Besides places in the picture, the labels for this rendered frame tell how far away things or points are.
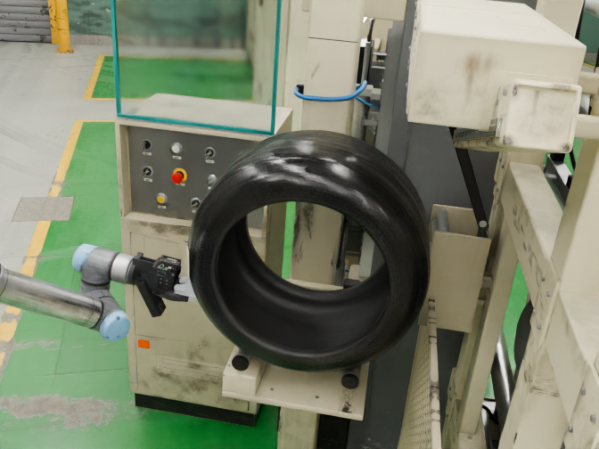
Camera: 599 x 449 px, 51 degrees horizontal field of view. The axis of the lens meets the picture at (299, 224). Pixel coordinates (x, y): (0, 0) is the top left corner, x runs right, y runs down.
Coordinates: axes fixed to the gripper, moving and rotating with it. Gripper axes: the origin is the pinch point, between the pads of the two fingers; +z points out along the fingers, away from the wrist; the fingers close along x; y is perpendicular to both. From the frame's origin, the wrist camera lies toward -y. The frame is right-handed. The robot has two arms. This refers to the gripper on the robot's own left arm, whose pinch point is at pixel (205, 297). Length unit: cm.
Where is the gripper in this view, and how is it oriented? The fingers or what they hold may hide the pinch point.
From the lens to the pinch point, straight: 167.2
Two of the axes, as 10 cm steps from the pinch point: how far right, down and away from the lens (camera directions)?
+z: 9.6, 2.5, -0.7
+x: 1.8, -4.1, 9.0
